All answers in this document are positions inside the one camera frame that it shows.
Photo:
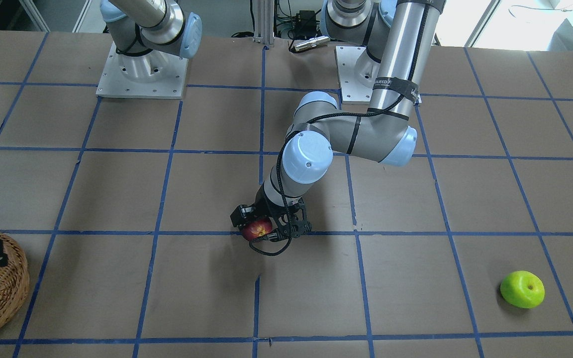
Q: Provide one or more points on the red yellow apple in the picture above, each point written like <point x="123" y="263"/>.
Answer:
<point x="252" y="232"/>

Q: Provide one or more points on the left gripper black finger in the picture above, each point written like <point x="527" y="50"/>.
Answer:
<point x="255" y="222"/>
<point x="280" y="234"/>

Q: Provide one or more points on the aluminium frame post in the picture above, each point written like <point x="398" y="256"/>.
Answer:
<point x="263" y="22"/>

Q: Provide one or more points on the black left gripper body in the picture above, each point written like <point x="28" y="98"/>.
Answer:
<point x="260" y="211"/>

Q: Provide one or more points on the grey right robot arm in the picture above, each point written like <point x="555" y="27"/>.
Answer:
<point x="158" y="25"/>

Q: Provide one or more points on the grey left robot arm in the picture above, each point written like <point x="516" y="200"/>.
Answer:
<point x="397" y="36"/>

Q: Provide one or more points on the green apple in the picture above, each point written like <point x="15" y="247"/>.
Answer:
<point x="522" y="289"/>

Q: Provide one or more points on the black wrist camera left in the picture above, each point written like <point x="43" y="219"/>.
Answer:
<point x="239" y="213"/>

